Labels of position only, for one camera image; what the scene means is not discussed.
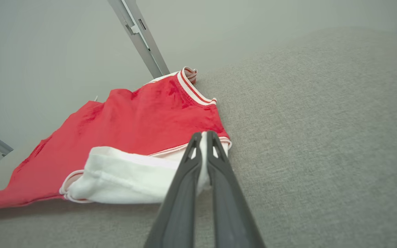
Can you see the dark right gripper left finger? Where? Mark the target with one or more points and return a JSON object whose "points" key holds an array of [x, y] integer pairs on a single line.
{"points": [[179, 206]]}

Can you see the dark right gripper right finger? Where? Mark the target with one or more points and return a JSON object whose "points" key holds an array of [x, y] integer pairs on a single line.
{"points": [[231, 213]]}

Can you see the red basketball jersey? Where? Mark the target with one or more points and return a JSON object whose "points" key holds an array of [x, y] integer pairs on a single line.
{"points": [[133, 120]]}

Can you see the grey double partition post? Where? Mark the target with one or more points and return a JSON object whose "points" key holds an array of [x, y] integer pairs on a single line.
{"points": [[143, 41]]}

